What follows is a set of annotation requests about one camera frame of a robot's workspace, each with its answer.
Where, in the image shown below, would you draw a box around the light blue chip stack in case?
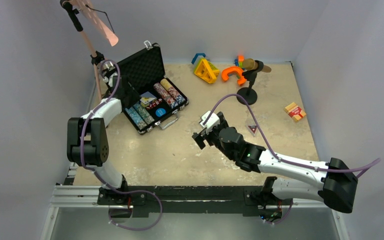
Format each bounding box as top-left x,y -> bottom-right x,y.
125,107 -> 147,130

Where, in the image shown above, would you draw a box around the blue angled toy piece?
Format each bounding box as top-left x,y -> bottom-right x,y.
191,52 -> 206,65

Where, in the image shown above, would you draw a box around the orange curved toy track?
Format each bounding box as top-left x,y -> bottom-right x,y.
221,66 -> 247,86

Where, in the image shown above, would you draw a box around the blue playing card box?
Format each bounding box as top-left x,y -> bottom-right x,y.
140,91 -> 157,108

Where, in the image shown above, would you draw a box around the blue orange toy blocks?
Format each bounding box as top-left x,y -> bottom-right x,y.
234,55 -> 245,69

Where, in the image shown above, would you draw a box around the brown wooden microphone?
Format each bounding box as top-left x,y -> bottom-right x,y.
242,58 -> 272,73

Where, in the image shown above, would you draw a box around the black poker chip case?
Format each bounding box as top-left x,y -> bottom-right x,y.
103,40 -> 189,135

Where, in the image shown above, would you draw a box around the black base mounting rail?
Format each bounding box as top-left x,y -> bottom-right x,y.
49,183 -> 332,220

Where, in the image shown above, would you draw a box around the yellow red blue chip row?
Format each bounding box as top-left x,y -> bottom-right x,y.
160,78 -> 186,104

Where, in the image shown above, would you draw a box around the red triangular button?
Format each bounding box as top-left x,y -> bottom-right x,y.
247,125 -> 258,135

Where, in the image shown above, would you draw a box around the pink tripod stand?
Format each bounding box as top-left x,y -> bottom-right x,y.
59,0 -> 119,100

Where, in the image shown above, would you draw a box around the green 20 chip stack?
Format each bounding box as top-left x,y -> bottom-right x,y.
133,102 -> 155,125

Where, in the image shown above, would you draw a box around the yellow triangular toy block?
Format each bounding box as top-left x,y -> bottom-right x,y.
193,58 -> 220,84

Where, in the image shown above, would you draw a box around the purple red blue chip row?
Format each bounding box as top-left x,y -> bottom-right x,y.
153,83 -> 179,109

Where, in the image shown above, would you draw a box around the red playing card box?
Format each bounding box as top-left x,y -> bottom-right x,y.
284,102 -> 307,122

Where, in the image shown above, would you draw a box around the blue small blind button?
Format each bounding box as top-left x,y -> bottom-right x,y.
155,108 -> 167,118

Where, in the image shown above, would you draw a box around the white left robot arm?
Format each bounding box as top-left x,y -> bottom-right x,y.
66,75 -> 140,205

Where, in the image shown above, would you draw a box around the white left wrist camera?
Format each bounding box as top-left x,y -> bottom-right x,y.
103,72 -> 118,88

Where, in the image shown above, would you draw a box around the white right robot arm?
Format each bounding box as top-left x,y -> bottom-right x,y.
192,111 -> 358,214

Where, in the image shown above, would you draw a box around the red dice row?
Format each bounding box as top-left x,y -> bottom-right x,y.
146,100 -> 161,110

